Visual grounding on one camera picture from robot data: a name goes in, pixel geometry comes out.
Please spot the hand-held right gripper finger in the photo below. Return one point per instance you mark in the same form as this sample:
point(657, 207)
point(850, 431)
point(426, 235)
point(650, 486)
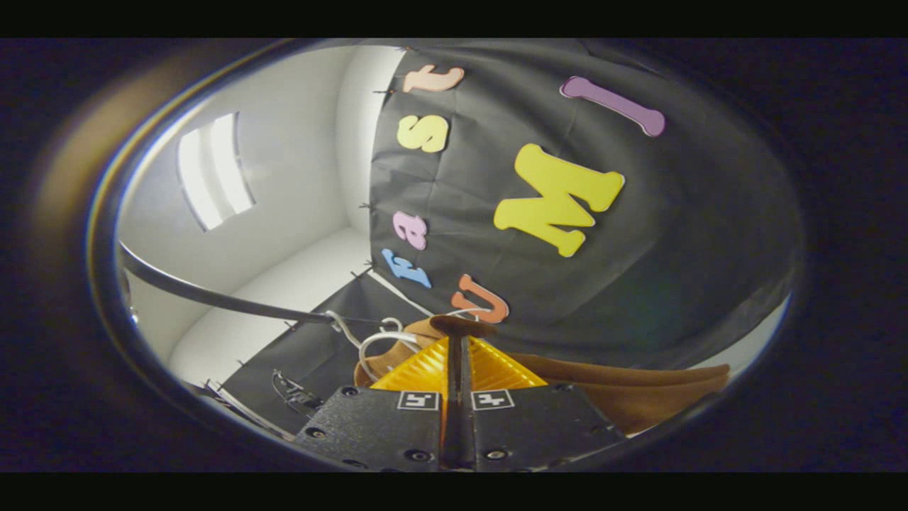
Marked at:
point(464, 397)
point(453, 397)

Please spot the brown jacket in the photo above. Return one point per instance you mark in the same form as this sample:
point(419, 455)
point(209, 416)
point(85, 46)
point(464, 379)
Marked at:
point(638, 397)

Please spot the white clothes hanger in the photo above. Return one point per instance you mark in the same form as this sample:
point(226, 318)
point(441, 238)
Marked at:
point(344, 330)
point(386, 336)

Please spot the black clothes rack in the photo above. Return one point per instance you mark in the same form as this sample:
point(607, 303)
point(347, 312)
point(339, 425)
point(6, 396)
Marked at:
point(213, 298)

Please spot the black backdrop cloth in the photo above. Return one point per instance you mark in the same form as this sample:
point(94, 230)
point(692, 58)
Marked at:
point(638, 248)

